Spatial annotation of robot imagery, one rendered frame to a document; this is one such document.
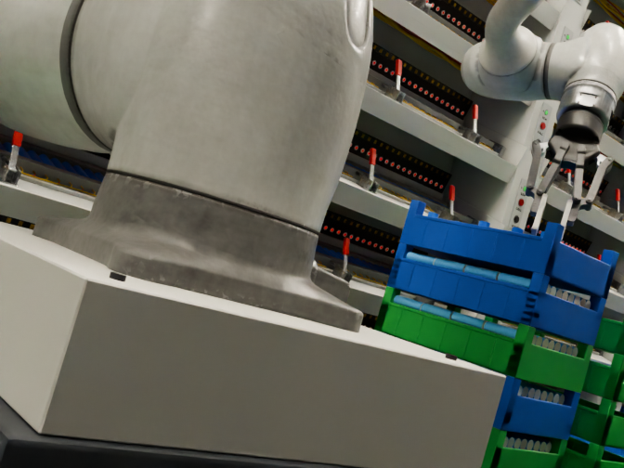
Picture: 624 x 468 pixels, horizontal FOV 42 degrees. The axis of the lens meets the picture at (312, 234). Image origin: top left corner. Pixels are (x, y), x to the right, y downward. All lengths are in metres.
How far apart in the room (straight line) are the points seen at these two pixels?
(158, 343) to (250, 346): 0.05
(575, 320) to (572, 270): 0.09
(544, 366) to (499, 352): 0.08
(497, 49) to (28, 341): 1.16
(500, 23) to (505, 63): 0.10
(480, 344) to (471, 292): 0.09
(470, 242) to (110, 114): 0.88
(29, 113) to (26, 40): 0.06
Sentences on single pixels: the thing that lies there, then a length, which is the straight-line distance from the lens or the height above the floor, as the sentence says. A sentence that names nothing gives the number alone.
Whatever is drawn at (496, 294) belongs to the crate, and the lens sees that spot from 1.30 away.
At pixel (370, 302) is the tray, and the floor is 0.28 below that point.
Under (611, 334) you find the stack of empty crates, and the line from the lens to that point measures 1.53.
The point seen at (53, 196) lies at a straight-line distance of 1.29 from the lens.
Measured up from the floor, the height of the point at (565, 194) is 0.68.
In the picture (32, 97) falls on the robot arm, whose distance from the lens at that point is 0.64.
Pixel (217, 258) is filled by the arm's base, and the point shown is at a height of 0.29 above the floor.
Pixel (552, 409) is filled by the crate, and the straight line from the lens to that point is 1.37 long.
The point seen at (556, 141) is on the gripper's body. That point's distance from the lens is 1.41.
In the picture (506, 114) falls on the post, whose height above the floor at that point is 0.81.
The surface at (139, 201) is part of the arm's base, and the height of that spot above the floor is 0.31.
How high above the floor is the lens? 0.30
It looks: 3 degrees up
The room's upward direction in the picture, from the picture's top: 16 degrees clockwise
